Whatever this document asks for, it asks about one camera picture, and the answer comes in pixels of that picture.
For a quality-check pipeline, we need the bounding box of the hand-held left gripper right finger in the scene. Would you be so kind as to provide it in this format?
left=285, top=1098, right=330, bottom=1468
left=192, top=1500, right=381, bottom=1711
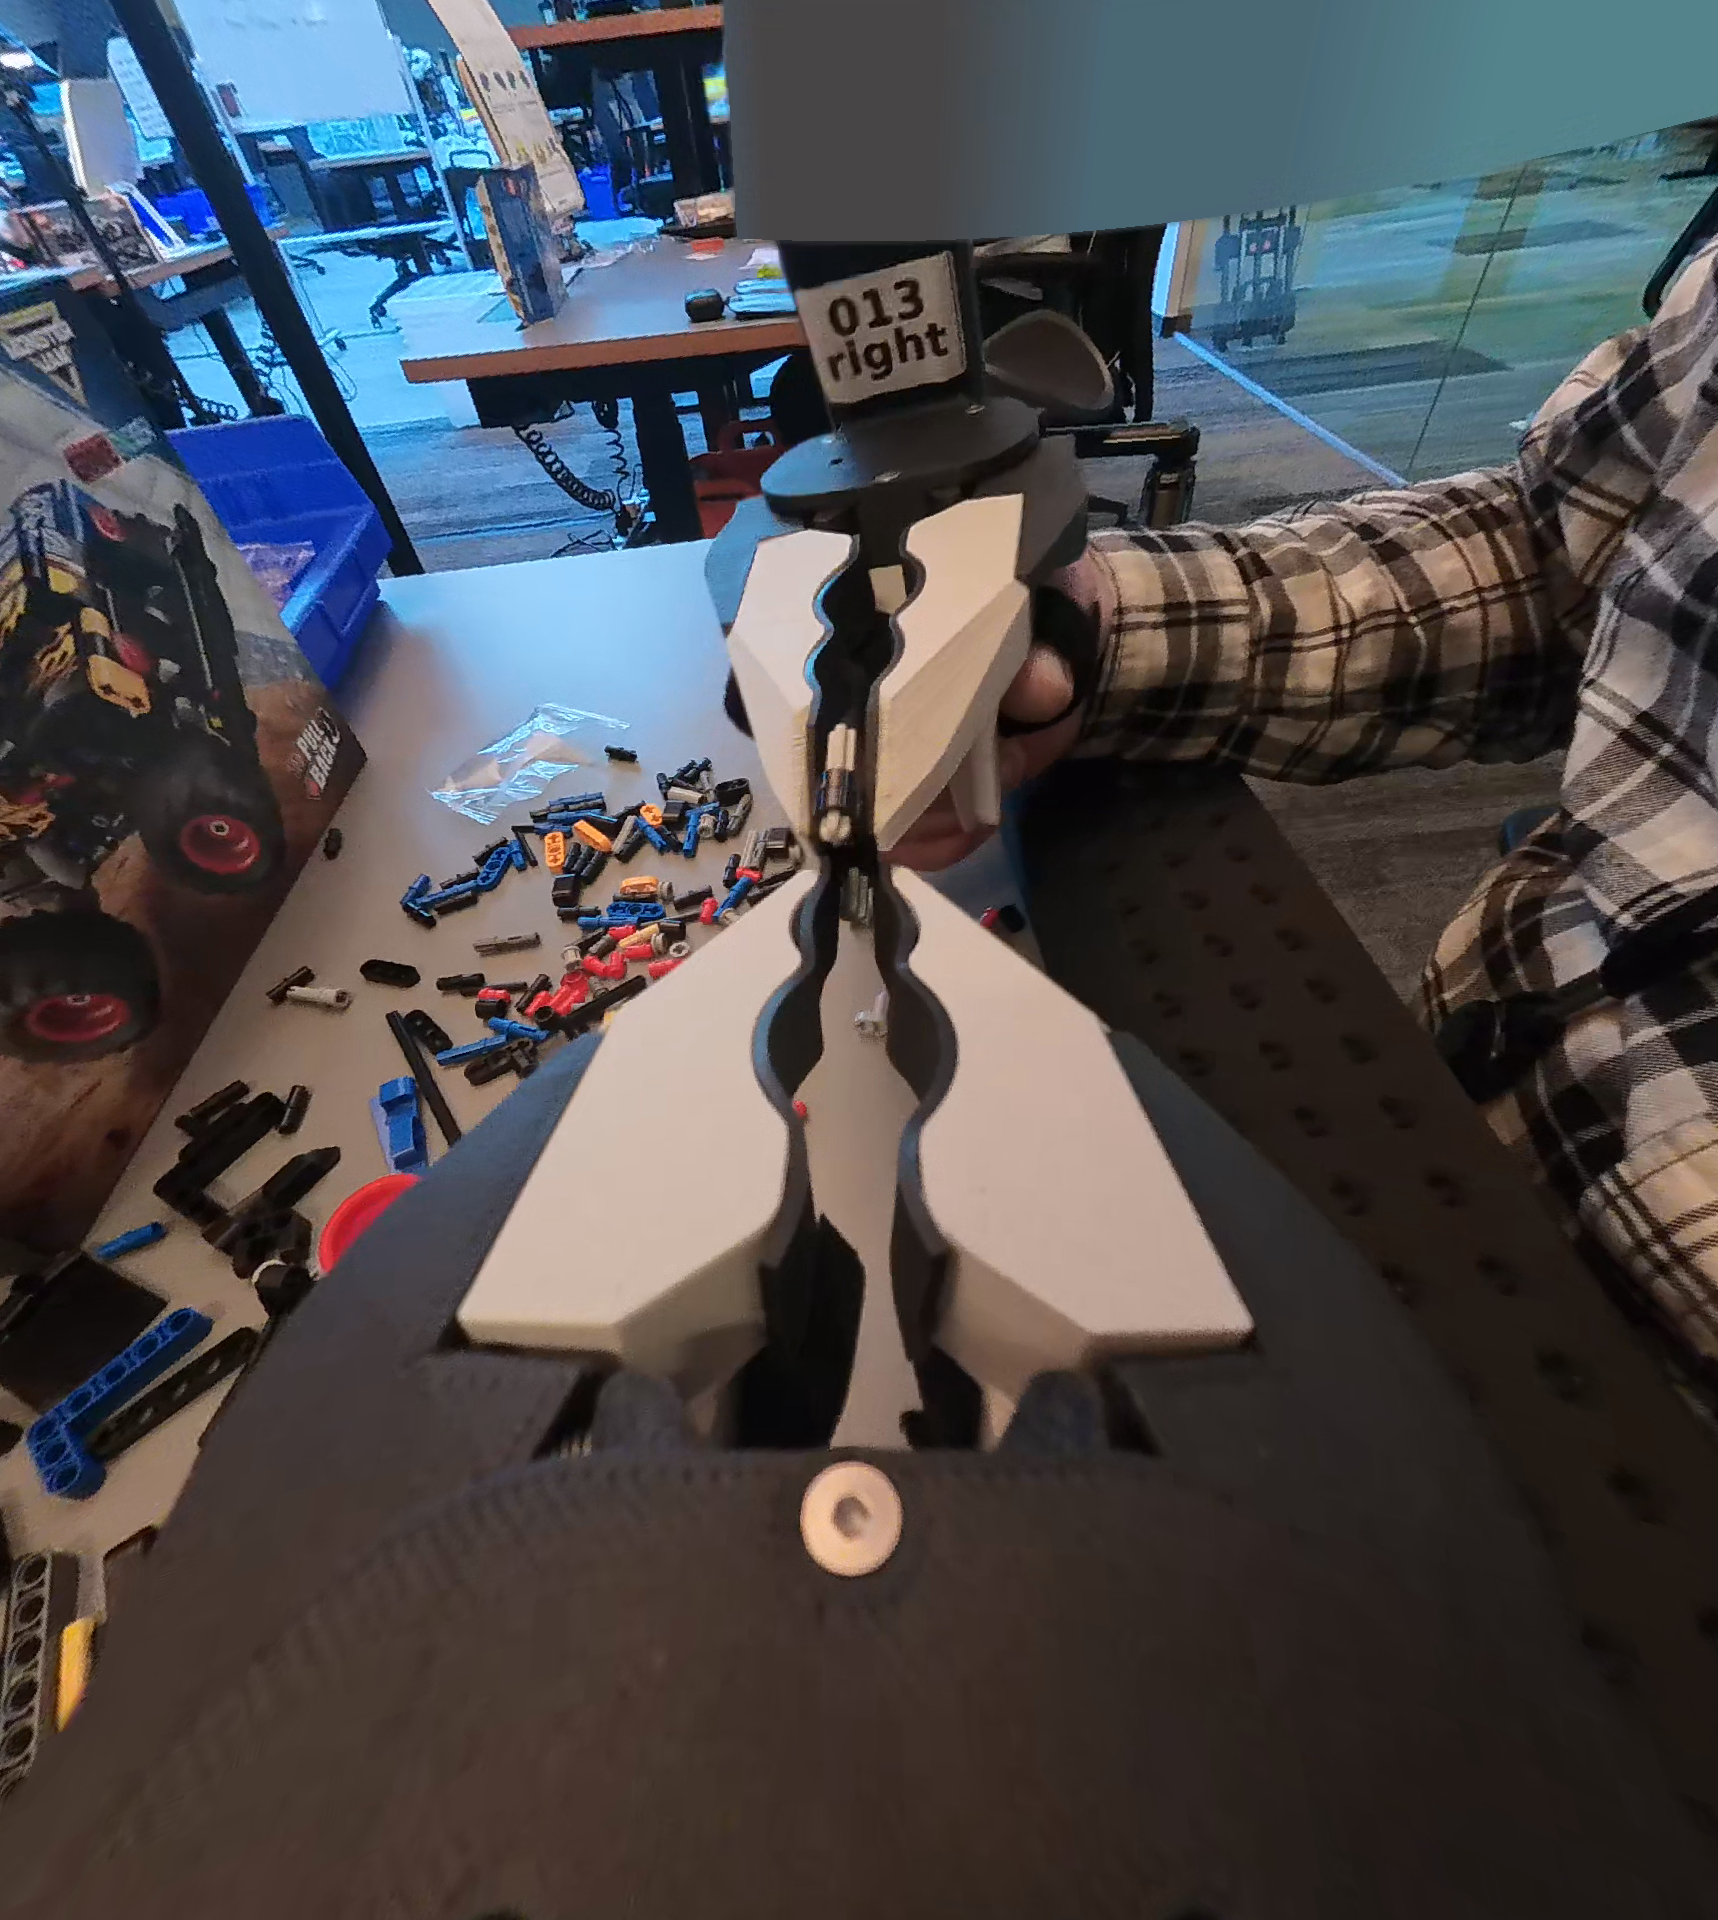
left=874, top=866, right=1258, bottom=1452

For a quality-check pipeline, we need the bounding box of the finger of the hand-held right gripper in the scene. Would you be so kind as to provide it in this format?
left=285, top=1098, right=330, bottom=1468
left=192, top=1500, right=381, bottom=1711
left=723, top=532, right=883, bottom=837
left=858, top=492, right=1033, bottom=852

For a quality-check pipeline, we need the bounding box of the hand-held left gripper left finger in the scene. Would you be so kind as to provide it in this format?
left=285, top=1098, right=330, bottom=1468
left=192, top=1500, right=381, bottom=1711
left=455, top=866, right=864, bottom=1452

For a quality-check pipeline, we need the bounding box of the black beam with grey axle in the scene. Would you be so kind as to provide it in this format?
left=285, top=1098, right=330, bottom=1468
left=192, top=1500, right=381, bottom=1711
left=810, top=715, right=887, bottom=936

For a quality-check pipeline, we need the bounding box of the person's right forearm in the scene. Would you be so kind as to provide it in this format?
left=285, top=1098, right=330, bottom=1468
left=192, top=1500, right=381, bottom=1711
left=1089, top=329, right=1701, bottom=789

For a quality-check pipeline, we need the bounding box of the person's right hand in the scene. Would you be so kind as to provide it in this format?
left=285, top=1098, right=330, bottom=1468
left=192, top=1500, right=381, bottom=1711
left=879, top=539, right=1120, bottom=876

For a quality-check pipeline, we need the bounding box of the long black toy axle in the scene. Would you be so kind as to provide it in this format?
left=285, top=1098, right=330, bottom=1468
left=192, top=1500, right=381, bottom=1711
left=385, top=1007, right=464, bottom=1149

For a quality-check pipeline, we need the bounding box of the large red toy wheel hub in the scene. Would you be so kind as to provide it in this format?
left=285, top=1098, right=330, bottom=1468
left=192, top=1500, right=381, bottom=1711
left=317, top=1173, right=421, bottom=1274

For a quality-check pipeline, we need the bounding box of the pile of small toy pins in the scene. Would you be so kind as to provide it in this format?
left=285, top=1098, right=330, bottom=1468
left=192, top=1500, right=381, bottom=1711
left=400, top=742, right=801, bottom=1086

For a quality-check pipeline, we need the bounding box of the black dotted mat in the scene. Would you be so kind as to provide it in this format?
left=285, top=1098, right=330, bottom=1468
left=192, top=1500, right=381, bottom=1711
left=1015, top=763, right=1718, bottom=1920

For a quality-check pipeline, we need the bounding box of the empty clear plastic bag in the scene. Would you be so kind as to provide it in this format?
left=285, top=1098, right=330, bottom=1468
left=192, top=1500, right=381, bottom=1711
left=430, top=702, right=624, bottom=827

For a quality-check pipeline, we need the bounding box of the black office chair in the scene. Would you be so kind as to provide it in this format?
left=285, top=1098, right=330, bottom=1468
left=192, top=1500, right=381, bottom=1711
left=969, top=224, right=1198, bottom=528

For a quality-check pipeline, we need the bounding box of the wooden background table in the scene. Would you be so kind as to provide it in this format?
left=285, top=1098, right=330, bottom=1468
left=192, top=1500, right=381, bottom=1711
left=400, top=232, right=820, bottom=545

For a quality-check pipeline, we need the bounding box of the blue cardboard box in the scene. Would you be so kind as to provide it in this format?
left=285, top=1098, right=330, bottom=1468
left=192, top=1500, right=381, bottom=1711
left=475, top=161, right=572, bottom=328

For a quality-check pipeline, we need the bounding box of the blue storage bin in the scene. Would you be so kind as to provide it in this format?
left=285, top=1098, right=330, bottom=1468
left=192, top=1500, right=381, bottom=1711
left=165, top=412, right=384, bottom=691

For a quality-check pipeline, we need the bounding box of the blue angled beam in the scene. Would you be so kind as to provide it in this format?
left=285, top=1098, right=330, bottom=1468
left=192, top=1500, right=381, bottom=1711
left=26, top=1304, right=216, bottom=1502

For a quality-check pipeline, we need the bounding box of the black flat toy panel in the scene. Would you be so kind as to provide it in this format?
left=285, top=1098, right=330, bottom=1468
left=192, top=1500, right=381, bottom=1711
left=0, top=1251, right=172, bottom=1412

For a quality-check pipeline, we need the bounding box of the person in plaid shirt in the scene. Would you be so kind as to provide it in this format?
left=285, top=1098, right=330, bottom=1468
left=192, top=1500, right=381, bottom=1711
left=1414, top=90, right=1718, bottom=1592

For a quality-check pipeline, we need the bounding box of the toy truck set box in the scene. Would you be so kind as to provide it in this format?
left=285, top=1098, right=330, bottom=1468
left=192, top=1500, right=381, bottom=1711
left=0, top=275, right=369, bottom=1299

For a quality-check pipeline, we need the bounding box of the black coiled cable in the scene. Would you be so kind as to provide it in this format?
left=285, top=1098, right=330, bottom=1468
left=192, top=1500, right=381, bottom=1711
left=510, top=416, right=639, bottom=519

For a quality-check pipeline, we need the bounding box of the black metal post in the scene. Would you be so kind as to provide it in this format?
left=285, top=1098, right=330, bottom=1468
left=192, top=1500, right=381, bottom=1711
left=107, top=0, right=426, bottom=580

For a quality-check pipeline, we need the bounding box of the black strap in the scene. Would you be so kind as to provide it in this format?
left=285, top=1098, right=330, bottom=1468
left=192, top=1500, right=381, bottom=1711
left=1428, top=832, right=1718, bottom=1103

